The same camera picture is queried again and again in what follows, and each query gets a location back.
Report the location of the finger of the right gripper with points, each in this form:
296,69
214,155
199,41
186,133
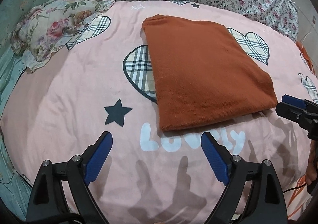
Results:
301,111

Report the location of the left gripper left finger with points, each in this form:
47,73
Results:
60,193

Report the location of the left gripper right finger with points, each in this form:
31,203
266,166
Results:
265,203

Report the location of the orange knit sweater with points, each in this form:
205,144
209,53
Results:
202,75

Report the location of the right hand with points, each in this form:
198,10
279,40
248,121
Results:
311,171

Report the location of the pink printed bed sheet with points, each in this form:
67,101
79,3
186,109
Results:
106,83

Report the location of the floral ruffled pillow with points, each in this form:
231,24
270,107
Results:
47,28

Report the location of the teal floral blanket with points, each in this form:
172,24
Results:
22,95

